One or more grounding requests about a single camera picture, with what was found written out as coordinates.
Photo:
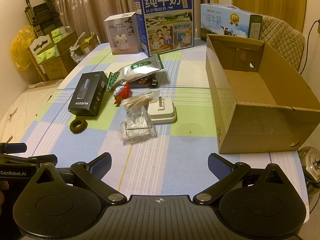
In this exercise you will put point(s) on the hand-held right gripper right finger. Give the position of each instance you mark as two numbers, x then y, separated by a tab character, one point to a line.
219	167

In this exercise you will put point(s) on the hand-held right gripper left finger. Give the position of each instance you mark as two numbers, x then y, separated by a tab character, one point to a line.
100	166

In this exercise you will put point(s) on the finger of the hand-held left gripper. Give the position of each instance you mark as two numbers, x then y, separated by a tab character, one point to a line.
13	147
42	159

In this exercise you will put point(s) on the black shaver box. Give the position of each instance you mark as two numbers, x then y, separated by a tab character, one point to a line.
87	95

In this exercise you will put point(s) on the cotton swab pack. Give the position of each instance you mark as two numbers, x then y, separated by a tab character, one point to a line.
140	101

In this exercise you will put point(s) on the red cat figurine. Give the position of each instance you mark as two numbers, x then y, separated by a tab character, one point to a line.
122	92

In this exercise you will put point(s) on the plaid tablecloth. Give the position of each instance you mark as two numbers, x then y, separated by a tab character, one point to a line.
187	135

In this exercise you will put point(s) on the round metal object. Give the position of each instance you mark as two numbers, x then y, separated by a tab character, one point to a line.
312	165

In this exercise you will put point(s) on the yellow plastic bag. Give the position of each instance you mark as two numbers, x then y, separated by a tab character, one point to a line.
21	47

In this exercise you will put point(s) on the white green tissue carton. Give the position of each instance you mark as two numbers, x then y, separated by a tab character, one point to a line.
41	46

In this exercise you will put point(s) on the white plastic bag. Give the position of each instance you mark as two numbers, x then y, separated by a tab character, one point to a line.
76	55

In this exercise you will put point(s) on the cardboard box of tissue packs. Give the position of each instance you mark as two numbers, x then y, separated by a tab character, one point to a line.
66	42

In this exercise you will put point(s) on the small brown cardboard box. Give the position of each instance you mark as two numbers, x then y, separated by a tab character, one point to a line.
88	46

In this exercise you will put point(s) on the white humidifier box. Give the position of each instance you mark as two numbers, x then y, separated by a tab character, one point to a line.
120	35

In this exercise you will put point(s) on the black folding cart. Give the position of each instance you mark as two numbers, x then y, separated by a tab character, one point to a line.
37	12

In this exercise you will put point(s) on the chair with quilted cover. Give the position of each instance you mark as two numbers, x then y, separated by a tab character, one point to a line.
282	37

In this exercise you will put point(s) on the light blue milk carton box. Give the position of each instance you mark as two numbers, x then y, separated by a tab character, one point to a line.
225	22

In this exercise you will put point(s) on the dark blue milk carton box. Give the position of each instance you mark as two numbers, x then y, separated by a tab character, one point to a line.
165	22

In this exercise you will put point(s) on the brown patterned curtain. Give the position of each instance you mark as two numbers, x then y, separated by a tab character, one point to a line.
100	0

